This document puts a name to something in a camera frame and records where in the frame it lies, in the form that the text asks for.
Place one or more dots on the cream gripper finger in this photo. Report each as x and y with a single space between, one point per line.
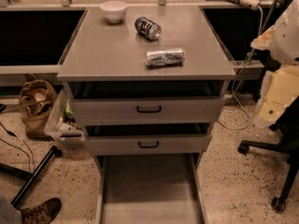
279 89

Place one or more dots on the silver redbull can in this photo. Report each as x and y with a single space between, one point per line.
161 58

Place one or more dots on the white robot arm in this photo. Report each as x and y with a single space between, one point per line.
282 38

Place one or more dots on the grey middle drawer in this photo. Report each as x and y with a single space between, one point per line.
147 144

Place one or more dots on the grey drawer cabinet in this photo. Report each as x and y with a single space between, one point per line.
152 84

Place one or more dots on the blue pepsi can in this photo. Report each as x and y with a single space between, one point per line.
149 29

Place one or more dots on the grey top drawer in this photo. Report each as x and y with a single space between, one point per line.
147 111

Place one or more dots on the grey open bottom drawer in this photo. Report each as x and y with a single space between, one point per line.
150 189

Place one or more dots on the black office chair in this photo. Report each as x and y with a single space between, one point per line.
288 125

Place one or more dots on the white ceramic bowl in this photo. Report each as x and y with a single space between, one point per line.
114 11

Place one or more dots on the clear plastic storage bin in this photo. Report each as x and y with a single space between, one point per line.
60 128

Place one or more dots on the tan canvas bag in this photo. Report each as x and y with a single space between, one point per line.
37 98

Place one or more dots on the brown suede shoe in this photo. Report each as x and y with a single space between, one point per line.
44 213

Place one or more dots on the black tripod leg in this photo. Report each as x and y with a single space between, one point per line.
29 178

